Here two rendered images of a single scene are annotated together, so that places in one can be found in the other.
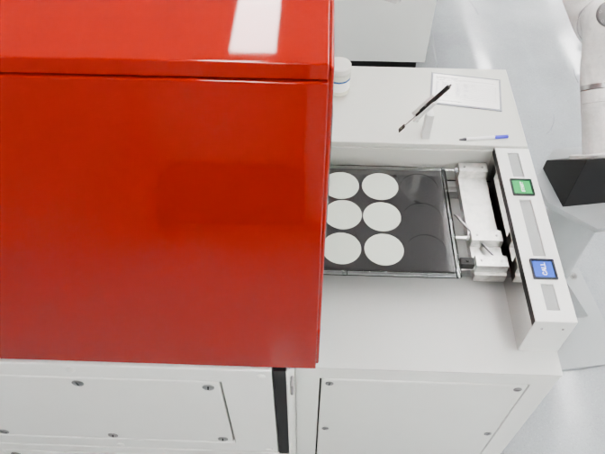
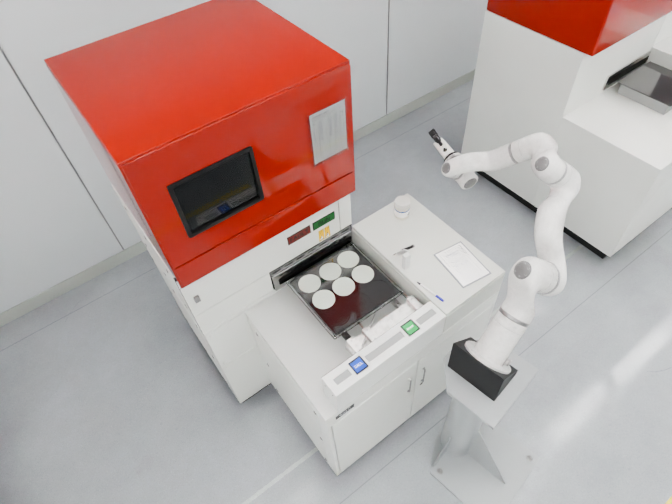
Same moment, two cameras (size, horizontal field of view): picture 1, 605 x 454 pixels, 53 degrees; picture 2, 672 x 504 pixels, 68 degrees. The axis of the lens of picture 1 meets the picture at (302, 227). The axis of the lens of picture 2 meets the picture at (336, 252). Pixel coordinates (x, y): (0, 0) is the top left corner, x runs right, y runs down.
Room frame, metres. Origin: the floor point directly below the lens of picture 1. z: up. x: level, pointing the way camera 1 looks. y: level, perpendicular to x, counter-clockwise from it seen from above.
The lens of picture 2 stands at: (0.30, -1.25, 2.68)
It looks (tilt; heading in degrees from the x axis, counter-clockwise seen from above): 50 degrees down; 56
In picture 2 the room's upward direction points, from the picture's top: 5 degrees counter-clockwise
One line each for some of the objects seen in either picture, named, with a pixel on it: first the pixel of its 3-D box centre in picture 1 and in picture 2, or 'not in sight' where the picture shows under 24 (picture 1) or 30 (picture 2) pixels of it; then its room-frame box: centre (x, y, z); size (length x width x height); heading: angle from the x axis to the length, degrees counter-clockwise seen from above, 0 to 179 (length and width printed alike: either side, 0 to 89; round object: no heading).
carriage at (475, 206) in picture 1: (478, 222); (385, 329); (1.03, -0.48, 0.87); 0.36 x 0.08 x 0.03; 178
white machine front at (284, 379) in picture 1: (293, 244); (275, 260); (0.84, 0.02, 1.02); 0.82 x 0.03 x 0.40; 178
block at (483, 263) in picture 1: (490, 263); (355, 346); (0.88, -0.47, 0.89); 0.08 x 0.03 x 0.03; 88
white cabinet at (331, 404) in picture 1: (396, 292); (373, 347); (1.10, -0.32, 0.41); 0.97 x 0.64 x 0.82; 178
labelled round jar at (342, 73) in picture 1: (338, 77); (402, 207); (1.46, -0.10, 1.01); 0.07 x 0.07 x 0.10
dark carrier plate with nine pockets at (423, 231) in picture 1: (382, 216); (343, 286); (1.02, -0.21, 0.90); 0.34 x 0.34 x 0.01; 88
